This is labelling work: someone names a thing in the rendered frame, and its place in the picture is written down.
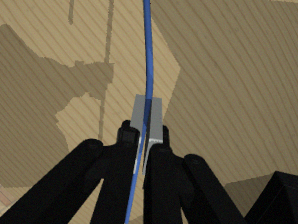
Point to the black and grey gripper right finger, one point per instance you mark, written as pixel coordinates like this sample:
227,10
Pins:
163,170

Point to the blue cable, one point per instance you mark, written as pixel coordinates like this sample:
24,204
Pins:
148,95

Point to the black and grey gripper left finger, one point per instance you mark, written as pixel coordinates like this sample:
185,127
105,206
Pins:
57,196

